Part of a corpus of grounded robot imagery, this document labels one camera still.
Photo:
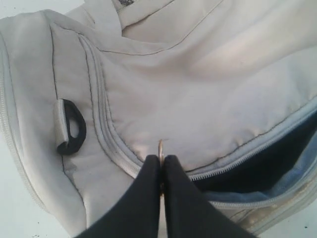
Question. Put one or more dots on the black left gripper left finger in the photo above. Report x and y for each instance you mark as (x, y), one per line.
(136, 214)

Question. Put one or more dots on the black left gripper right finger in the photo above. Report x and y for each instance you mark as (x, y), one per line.
(188, 213)

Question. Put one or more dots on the beige duffel bag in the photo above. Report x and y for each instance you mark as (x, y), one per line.
(228, 86)

